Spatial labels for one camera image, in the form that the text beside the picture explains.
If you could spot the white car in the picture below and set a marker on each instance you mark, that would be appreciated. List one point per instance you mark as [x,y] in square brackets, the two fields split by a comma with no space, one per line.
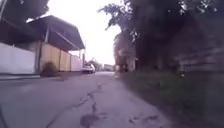
[88,69]

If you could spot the grey concrete road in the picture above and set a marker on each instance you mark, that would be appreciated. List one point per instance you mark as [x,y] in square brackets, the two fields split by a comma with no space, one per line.
[76,103]

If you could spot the dense dark trees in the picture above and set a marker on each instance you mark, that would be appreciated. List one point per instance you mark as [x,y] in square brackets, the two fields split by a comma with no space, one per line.
[160,30]

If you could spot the grass verge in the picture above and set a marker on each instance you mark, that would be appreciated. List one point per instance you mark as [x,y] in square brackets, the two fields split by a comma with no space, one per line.
[166,93]

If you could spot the small bush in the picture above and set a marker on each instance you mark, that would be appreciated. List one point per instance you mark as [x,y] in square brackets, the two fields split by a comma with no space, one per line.
[49,70]

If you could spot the building with dark roof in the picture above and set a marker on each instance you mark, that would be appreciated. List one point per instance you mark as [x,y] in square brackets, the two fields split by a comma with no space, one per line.
[56,31]

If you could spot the white and yellow wall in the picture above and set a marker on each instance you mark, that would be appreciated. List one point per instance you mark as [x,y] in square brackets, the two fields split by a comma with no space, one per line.
[33,60]

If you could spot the dark stone wall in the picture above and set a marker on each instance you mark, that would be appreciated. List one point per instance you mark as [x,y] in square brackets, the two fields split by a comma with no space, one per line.
[203,53]

